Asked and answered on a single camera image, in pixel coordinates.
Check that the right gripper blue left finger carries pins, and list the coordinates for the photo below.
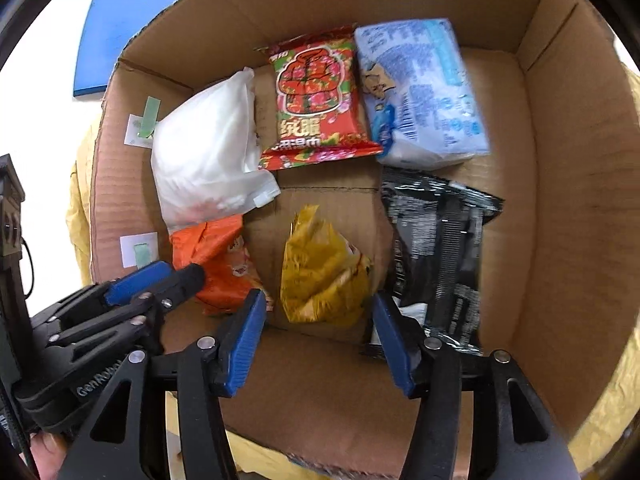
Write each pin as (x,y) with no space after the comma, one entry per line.
(124,437)

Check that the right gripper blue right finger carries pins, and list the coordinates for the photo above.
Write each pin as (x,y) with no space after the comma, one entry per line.
(513,434)

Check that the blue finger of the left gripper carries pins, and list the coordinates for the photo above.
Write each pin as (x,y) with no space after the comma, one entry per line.
(179,287)
(124,289)

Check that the orange snack packet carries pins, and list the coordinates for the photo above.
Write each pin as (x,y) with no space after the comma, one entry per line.
(230,274)

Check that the white soft pouch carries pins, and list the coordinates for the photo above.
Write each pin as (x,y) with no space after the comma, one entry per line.
(205,156)

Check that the yellow snack packet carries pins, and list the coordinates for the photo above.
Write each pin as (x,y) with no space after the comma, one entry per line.
(325,278)

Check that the red snack packet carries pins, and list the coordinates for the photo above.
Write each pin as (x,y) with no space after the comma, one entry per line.
(317,102)

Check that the black snack packet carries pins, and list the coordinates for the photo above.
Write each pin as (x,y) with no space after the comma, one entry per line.
(434,275)

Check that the light blue tissue pack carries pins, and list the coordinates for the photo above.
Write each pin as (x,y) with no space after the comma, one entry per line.
(417,94)

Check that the yellow tablecloth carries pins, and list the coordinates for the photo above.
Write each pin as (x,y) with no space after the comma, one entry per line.
(610,409)

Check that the blue foam mat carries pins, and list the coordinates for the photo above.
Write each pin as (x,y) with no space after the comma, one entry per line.
(109,25)

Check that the open cardboard box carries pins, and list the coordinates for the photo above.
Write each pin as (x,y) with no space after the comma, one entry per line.
(198,42)

